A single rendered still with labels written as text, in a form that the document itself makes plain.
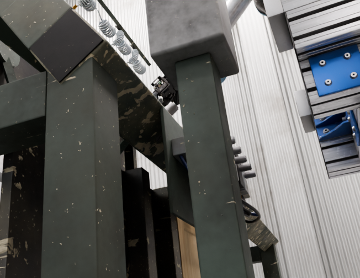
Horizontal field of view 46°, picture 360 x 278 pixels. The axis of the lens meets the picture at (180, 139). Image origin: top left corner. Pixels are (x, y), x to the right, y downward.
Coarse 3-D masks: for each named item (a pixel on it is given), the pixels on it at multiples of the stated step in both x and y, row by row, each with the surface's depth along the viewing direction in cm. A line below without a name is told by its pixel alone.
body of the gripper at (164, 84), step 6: (156, 78) 170; (162, 78) 169; (156, 84) 170; (162, 84) 169; (168, 84) 167; (156, 90) 170; (162, 90) 168; (168, 90) 170; (174, 90) 175; (162, 96) 169; (168, 96) 172; (174, 96) 174
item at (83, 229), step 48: (0, 96) 73; (48, 96) 69; (96, 96) 67; (0, 144) 76; (48, 144) 66; (96, 144) 63; (48, 192) 62; (96, 192) 60; (144, 192) 125; (0, 240) 75; (48, 240) 59; (96, 240) 57; (144, 240) 119
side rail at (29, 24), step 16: (0, 0) 83; (16, 0) 81; (32, 0) 80; (48, 0) 78; (64, 0) 77; (0, 16) 82; (16, 16) 80; (32, 16) 78; (48, 16) 77; (16, 32) 78; (32, 32) 76
